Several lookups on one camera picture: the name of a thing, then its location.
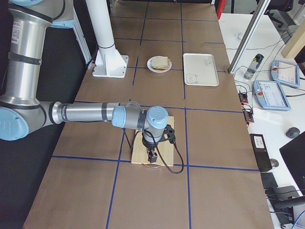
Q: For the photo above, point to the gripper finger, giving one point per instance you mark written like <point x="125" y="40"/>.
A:
<point x="152" y="156"/>

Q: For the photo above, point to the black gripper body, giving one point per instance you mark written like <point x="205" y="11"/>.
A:
<point x="148" y="144"/>

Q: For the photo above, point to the white round plate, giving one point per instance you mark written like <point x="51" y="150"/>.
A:
<point x="153" y="70"/>

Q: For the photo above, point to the bread slice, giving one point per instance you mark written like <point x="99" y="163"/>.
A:
<point x="161" y="65"/>
<point x="160" y="59"/>

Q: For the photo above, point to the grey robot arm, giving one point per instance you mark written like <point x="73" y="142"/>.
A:
<point x="20" y="111"/>

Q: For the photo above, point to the wooden cutting board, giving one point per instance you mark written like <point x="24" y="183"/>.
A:
<point x="139" y="152"/>

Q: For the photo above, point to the cream bear tray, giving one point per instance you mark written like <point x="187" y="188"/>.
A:
<point x="200" y="69"/>

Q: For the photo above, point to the white pillar with base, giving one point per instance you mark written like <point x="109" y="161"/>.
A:
<point x="109" y="62"/>

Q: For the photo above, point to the orange black connector strip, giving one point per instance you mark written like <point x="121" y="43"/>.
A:
<point x="246" y="108"/>

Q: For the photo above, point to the black power box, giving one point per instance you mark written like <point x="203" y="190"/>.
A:
<point x="260" y="152"/>

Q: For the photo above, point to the clear water bottle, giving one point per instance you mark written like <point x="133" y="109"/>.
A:
<point x="254" y="65"/>

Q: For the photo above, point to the near teach pendant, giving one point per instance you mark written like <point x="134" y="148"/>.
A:
<point x="270" y="95"/>

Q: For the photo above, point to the teach pendant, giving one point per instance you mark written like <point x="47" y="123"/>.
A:
<point x="285" y="73"/>
<point x="270" y="95"/>

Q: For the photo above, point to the black monitor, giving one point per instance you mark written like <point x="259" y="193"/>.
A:
<point x="293" y="154"/>

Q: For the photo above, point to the black computer mouse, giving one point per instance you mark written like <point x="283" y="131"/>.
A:
<point x="292" y="132"/>

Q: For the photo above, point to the far teach pendant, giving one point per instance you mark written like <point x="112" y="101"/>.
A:
<point x="285" y="73"/>

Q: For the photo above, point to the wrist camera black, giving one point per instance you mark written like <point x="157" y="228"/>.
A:
<point x="168" y="135"/>

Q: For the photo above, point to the aluminium frame post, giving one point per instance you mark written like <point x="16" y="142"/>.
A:
<point x="257" y="15"/>

